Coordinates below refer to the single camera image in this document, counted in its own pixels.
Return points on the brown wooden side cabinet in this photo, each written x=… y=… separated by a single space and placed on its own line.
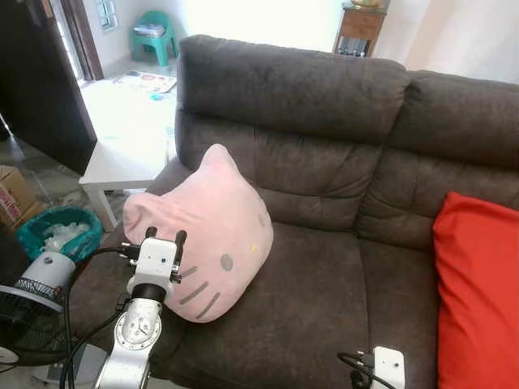
x=361 y=24

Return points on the dark brown fabric sofa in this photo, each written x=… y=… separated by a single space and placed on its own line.
x=324 y=300

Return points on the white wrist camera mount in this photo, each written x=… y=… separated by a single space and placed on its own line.
x=389 y=369
x=156 y=258

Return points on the red square pillow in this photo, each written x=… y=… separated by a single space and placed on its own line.
x=478 y=300

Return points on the pink cat face pillow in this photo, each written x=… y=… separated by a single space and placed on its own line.
x=211 y=219

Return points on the golden bowl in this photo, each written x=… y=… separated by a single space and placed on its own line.
x=367 y=3

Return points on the window with grille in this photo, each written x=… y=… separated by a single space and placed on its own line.
x=106 y=14

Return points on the colourful floor mat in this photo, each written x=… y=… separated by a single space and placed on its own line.
x=146 y=81

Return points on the brown cardboard box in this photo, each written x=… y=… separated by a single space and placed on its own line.
x=15 y=198

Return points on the teal waste bin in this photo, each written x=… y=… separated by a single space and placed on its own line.
x=32 y=239

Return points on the clear crumpled plastic bag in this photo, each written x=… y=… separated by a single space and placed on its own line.
x=65 y=233

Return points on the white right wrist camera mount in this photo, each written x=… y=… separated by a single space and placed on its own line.
x=389 y=369

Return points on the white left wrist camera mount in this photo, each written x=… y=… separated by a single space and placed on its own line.
x=156 y=258

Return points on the brown wooden door frame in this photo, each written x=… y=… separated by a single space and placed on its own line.
x=85 y=40

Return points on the black and white standing fan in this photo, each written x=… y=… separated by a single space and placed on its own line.
x=49 y=271

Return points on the dark wooden cabinet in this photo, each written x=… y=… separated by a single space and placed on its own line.
x=40 y=73

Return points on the white low table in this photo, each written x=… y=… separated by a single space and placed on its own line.
x=122 y=166

